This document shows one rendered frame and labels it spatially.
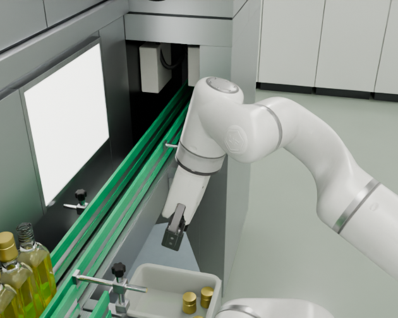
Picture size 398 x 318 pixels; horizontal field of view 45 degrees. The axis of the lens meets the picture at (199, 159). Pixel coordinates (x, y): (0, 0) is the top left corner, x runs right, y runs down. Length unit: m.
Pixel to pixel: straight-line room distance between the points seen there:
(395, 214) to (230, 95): 0.27
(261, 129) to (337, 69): 3.91
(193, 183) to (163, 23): 1.01
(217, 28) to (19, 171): 0.81
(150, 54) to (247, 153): 1.26
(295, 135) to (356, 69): 3.82
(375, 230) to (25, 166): 0.82
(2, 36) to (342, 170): 0.78
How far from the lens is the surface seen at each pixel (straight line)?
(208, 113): 0.67
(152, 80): 1.88
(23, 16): 1.20
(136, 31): 1.71
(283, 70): 4.54
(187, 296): 1.25
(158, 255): 1.46
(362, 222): 0.61
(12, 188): 1.15
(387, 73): 4.56
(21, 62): 1.15
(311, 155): 0.72
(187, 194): 0.74
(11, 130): 1.12
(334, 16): 4.40
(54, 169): 1.30
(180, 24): 1.65
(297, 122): 0.71
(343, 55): 4.49
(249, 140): 0.63
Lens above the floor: 1.71
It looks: 30 degrees down
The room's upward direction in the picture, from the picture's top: straight up
